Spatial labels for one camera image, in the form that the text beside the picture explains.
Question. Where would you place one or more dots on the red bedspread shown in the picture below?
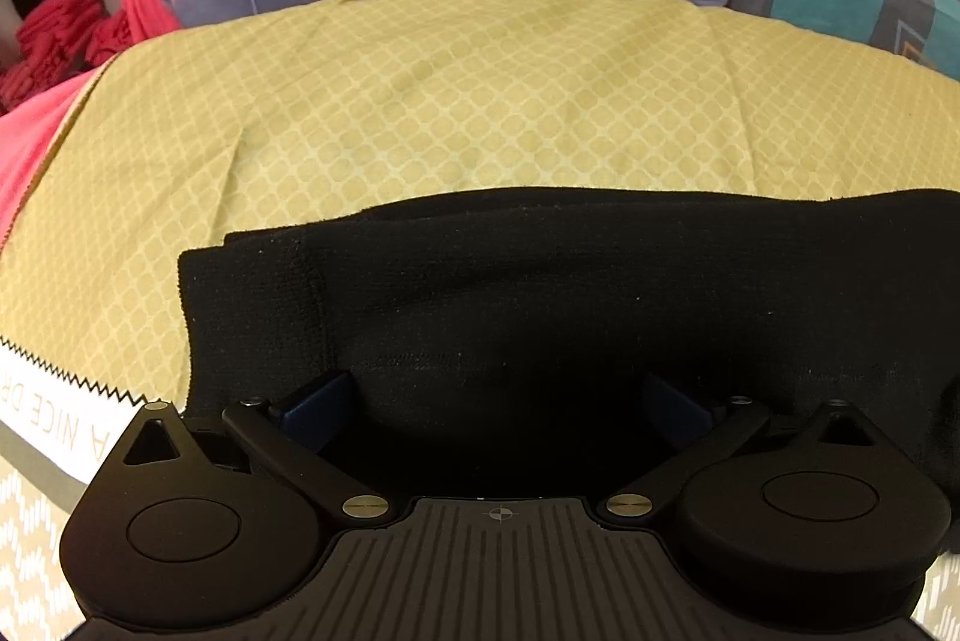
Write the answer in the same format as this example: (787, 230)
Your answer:
(142, 15)

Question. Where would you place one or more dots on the yellow printed blanket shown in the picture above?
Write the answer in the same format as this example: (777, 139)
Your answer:
(450, 101)

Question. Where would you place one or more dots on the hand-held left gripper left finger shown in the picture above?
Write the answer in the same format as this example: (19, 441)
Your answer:
(319, 409)

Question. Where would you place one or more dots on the black pants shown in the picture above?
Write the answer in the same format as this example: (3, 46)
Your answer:
(562, 296)

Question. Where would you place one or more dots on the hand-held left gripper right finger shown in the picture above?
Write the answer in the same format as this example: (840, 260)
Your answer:
(679, 405)

